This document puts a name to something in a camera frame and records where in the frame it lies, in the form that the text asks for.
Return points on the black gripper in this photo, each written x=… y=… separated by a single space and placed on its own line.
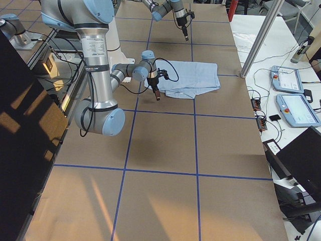
x=181 y=21
x=153 y=83

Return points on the light blue button shirt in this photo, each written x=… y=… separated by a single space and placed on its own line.
x=188 y=79

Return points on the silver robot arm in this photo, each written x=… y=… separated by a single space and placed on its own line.
x=98 y=113
x=158 y=11

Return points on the white central mounting column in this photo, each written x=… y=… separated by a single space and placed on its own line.
x=115 y=54

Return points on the red cylinder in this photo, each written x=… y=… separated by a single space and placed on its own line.
x=232 y=9

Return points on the clear plastic bag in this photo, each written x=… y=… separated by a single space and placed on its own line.
x=243 y=41

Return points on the black orange adapter box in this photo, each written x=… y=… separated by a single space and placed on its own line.
x=256 y=104

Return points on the upper blue teach pendant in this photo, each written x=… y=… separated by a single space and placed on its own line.
x=286 y=79

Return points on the blue teach pendant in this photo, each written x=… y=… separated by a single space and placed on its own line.
x=286 y=79
x=297 y=111

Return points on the small black box with label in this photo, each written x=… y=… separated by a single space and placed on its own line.
x=271 y=147

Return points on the lower blue teach pendant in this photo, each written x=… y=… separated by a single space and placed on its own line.
x=297 y=111

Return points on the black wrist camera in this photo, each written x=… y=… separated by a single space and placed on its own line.
x=191 y=14
x=163 y=73

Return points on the aluminium frame post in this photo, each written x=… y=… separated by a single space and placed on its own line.
x=264 y=29

